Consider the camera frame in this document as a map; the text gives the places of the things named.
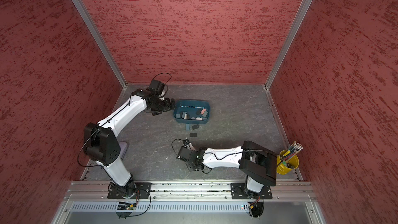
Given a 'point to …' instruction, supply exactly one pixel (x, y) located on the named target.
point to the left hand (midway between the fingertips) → (169, 111)
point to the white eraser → (185, 116)
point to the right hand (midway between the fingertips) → (194, 163)
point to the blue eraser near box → (187, 126)
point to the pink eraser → (203, 111)
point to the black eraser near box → (195, 126)
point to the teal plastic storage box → (192, 111)
